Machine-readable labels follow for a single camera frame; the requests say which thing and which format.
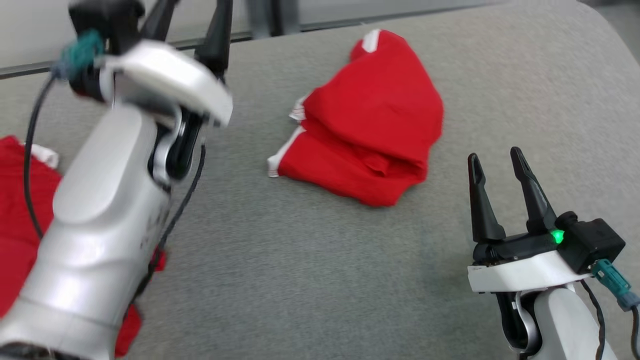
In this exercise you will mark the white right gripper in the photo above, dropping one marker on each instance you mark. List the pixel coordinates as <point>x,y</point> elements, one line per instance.
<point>520,272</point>

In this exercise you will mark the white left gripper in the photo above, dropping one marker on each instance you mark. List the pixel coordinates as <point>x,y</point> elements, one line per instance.
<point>170,75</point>

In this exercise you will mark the red white-striped basketball shorts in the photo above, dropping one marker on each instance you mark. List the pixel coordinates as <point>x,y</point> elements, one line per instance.
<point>370,125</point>

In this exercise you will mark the red Bulls 23 jersey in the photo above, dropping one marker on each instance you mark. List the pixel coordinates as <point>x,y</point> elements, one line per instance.
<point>20,240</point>

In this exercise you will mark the grey partition frame post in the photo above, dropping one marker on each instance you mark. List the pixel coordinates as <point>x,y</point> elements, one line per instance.
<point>260,17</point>

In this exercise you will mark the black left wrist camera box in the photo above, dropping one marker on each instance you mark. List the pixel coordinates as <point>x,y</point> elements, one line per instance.
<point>110,20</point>

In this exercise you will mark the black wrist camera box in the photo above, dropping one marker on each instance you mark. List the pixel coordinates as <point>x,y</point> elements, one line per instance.
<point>592,242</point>
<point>110,20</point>

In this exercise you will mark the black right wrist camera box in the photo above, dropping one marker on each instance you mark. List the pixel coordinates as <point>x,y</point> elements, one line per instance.
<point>592,242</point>

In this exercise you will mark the teal left camera connector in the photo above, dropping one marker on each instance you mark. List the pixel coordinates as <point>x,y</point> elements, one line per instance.
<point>80,52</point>

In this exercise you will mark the teal camera connector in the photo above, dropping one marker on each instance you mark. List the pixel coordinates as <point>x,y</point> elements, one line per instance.
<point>612,282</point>
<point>80,52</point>

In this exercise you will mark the teal right camera connector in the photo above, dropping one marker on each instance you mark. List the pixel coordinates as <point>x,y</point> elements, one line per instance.
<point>612,282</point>

